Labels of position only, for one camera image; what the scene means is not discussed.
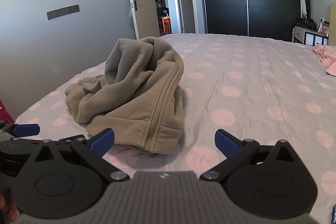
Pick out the beige padded headboard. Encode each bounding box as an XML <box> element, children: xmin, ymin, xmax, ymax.
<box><xmin>329</xmin><ymin>3</ymin><xmax>336</xmax><ymax>46</ymax></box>

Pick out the dark bag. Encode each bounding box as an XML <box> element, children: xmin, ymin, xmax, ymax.
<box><xmin>295</xmin><ymin>18</ymin><xmax>318</xmax><ymax>31</ymax></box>

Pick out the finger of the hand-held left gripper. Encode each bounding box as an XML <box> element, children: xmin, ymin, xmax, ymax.
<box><xmin>0</xmin><ymin>121</ymin><xmax>40</xmax><ymax>140</ymax></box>

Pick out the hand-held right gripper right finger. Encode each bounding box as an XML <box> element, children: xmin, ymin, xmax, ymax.
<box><xmin>199</xmin><ymin>129</ymin><xmax>302</xmax><ymax>182</ymax></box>

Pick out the red patterned cloth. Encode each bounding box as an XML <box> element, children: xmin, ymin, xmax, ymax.
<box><xmin>0</xmin><ymin>98</ymin><xmax>16</xmax><ymax>124</ymax></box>

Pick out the white side table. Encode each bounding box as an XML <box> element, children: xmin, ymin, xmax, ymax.
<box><xmin>292</xmin><ymin>26</ymin><xmax>329</xmax><ymax>46</ymax></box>

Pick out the beige fleece jacket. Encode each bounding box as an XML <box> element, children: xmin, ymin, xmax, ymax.
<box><xmin>64</xmin><ymin>37</ymin><xmax>185</xmax><ymax>156</ymax></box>

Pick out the bed with pink-dotted sheet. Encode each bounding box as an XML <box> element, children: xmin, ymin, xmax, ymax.
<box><xmin>14</xmin><ymin>33</ymin><xmax>336</xmax><ymax>224</ymax></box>

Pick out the pink spotted garment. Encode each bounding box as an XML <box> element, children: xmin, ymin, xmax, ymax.
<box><xmin>312</xmin><ymin>45</ymin><xmax>336</xmax><ymax>67</ymax></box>

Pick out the person's left hand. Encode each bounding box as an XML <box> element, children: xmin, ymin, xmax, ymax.
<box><xmin>0</xmin><ymin>194</ymin><xmax>20</xmax><ymax>223</ymax></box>

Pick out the grey wall switch panel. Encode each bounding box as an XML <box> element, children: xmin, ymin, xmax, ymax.
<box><xmin>47</xmin><ymin>4</ymin><xmax>80</xmax><ymax>20</ymax></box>

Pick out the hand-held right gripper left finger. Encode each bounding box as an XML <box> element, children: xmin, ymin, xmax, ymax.
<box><xmin>31</xmin><ymin>128</ymin><xmax>130</xmax><ymax>183</ymax></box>

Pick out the picture frame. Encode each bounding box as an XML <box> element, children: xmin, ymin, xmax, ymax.
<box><xmin>318</xmin><ymin>22</ymin><xmax>331</xmax><ymax>37</ymax></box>

